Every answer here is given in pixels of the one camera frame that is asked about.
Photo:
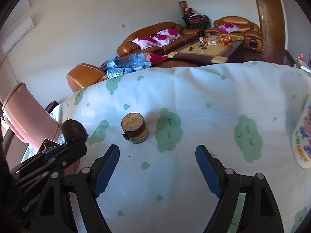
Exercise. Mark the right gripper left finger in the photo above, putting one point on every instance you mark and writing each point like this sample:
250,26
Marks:
54,211

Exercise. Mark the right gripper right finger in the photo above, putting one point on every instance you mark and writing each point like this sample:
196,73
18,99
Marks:
260,212

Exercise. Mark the pink electric kettle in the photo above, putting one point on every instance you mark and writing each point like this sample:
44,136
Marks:
29,121

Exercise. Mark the white cloud-print tablecloth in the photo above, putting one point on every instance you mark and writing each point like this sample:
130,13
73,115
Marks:
245,115

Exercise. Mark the pink floral cushion right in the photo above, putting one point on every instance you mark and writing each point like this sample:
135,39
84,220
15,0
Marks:
165,37

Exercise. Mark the stacked dark chairs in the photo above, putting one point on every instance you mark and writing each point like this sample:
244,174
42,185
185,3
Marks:
196,21

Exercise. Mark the fruit pile on coffee table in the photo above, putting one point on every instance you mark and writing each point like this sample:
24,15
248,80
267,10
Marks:
224,40

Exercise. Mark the long brown leather sofa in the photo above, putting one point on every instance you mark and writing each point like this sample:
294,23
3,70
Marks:
128,48

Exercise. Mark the dark brown passion fruit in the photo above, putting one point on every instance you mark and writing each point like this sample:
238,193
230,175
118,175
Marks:
73,132

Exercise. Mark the pink floral cushion left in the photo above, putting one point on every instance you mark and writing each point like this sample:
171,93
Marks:
145,42

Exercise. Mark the brown wooden door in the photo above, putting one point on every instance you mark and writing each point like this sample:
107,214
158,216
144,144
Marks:
272,23

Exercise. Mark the white set-top box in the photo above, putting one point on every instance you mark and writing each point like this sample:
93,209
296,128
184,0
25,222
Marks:
302,65

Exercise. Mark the white wall air conditioner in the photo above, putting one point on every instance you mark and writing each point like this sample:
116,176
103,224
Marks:
18,34

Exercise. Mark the pink cushion on armchair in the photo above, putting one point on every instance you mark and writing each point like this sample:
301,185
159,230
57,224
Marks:
229,28

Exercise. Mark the blue plaid blanket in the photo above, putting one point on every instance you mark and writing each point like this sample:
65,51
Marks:
116,67

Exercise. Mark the wooden coffee table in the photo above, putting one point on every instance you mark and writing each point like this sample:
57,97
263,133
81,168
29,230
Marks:
209,51

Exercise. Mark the sugarcane piece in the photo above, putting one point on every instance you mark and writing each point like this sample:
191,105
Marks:
134,128

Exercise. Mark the brown leather armchair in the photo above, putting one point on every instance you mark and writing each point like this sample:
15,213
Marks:
239,26

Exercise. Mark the white mug with lid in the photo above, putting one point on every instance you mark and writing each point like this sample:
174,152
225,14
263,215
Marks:
301,139

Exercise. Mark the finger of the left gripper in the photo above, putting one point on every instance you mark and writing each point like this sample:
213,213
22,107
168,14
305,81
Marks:
56,160
29,154

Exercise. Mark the pink floral cushion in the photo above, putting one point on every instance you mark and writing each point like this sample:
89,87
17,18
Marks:
145,42
165,37

